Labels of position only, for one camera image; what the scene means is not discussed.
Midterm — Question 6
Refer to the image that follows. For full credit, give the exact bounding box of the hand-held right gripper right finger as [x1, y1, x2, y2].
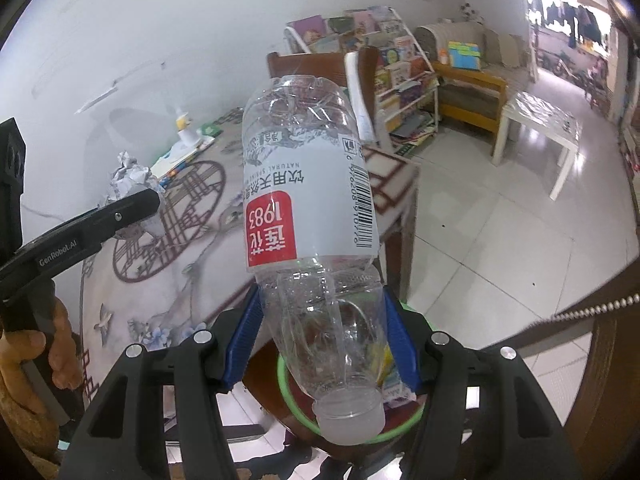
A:
[382, 294, 581, 480]

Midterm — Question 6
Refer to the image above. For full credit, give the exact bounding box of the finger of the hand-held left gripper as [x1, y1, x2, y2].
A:
[94, 189, 162, 248]

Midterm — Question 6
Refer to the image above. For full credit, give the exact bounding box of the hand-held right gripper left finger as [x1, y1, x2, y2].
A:
[60, 287, 261, 480]

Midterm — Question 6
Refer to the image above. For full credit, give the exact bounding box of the paper ball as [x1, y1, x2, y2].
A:
[102, 151, 166, 238]

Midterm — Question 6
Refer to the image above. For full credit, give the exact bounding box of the green trash bin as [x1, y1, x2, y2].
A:
[276, 302, 426, 443]

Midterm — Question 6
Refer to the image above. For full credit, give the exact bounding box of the clear plastic bottle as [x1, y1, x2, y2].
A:
[241, 75, 387, 446]

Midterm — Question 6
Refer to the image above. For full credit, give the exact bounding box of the person's left hand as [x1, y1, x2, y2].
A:
[0, 297, 82, 391]

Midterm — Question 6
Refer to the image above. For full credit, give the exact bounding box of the white folded cardboard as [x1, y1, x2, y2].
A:
[150, 142, 211, 176]

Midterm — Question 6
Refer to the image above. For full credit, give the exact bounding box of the studded wooden chair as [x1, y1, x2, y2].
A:
[542, 295, 640, 480]

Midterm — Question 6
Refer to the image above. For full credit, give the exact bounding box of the brown wooden chair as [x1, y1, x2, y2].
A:
[266, 46, 381, 148]

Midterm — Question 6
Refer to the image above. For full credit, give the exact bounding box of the white bookshelf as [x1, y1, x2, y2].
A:
[285, 6, 441, 148]

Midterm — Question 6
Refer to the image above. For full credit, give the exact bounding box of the white low table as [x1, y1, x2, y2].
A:
[492, 91, 583, 200]

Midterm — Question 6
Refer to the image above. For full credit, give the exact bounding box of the yellow wooden bench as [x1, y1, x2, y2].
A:
[432, 60, 508, 136]

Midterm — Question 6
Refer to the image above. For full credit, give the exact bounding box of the row of picture books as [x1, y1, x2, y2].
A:
[292, 6, 436, 111]

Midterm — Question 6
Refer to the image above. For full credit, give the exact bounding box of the colourful toy box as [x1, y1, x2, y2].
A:
[446, 40, 482, 70]

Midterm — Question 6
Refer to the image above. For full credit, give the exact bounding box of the beige sofa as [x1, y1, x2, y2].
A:
[414, 20, 536, 81]

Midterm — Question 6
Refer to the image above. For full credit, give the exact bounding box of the row of hanging clothes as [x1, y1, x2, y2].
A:
[525, 0, 608, 46]

